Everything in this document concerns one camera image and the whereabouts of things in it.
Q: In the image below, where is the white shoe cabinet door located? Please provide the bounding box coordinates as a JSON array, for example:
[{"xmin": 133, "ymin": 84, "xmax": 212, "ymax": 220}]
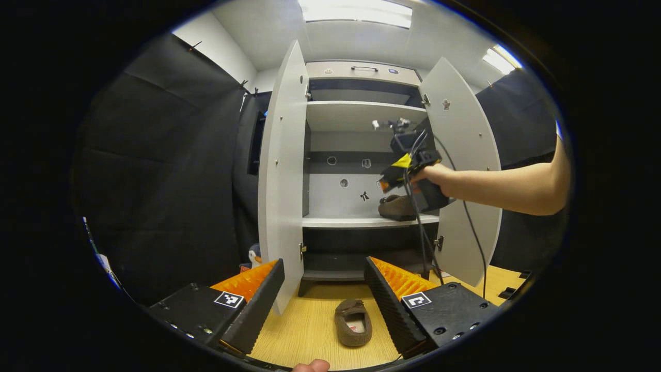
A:
[
  {"xmin": 246, "ymin": 40, "xmax": 311, "ymax": 316},
  {"xmin": 418, "ymin": 56, "xmax": 503, "ymax": 288}
]

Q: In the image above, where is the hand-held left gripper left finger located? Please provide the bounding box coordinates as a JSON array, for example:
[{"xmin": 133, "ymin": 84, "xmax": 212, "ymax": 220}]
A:
[{"xmin": 147, "ymin": 258, "xmax": 286, "ymax": 358}]

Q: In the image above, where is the white shoe cabinet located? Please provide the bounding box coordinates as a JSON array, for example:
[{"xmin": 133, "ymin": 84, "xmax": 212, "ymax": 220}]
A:
[{"xmin": 301, "ymin": 60, "xmax": 440, "ymax": 298}]

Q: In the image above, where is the black backdrop cloth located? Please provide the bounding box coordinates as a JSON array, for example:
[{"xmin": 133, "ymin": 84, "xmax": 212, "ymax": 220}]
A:
[{"xmin": 72, "ymin": 33, "xmax": 567, "ymax": 306}]

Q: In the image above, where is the large ceiling light panel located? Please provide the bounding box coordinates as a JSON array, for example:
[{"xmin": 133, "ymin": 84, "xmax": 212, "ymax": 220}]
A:
[{"xmin": 298, "ymin": 0, "xmax": 413, "ymax": 29}]

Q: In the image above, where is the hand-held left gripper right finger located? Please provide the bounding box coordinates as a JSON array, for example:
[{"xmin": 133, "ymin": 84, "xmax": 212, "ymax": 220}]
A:
[{"xmin": 364, "ymin": 256, "xmax": 500, "ymax": 360}]

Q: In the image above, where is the black cable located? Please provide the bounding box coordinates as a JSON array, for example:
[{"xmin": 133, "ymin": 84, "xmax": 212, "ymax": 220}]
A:
[{"xmin": 402, "ymin": 129, "xmax": 489, "ymax": 301}]

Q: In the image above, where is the small ceiling light panel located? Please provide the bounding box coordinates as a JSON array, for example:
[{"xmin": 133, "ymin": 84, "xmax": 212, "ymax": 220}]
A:
[{"xmin": 482, "ymin": 43, "xmax": 523, "ymax": 76}]

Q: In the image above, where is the brown fuzzy shoe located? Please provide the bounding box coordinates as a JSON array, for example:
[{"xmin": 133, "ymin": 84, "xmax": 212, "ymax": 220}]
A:
[
  {"xmin": 334, "ymin": 298, "xmax": 373, "ymax": 348},
  {"xmin": 378, "ymin": 194, "xmax": 420, "ymax": 222}
]

